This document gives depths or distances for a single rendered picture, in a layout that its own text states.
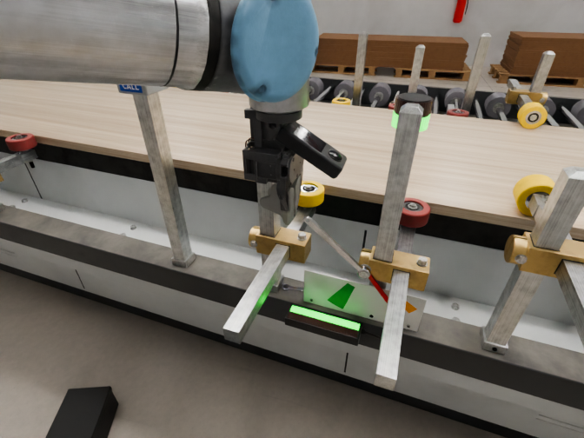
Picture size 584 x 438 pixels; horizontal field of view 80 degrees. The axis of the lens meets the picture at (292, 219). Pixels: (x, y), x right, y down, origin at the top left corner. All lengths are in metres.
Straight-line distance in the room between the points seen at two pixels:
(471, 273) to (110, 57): 0.91
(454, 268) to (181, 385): 1.13
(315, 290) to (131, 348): 1.13
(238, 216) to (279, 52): 0.81
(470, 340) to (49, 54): 0.83
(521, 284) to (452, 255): 0.26
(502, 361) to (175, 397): 1.16
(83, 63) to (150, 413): 1.41
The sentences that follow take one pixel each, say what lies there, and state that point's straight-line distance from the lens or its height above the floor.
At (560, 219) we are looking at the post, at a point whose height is 1.03.
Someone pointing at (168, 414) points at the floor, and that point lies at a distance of 1.55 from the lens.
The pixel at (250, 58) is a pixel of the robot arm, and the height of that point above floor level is 1.28.
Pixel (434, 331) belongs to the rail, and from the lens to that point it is 0.85.
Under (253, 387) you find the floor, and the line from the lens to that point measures 1.54.
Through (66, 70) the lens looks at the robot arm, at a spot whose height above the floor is 1.28.
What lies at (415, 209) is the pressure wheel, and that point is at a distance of 0.84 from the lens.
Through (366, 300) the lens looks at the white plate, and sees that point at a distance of 0.79.
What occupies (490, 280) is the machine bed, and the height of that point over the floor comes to 0.70.
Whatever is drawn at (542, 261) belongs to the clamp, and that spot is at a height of 0.95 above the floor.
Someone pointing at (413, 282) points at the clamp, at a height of 0.84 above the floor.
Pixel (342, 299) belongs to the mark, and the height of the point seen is 0.74.
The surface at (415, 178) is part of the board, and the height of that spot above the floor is 0.90.
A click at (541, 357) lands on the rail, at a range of 0.91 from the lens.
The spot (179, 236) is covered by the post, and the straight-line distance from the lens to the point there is 0.92.
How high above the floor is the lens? 1.33
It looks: 34 degrees down
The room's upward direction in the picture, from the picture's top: straight up
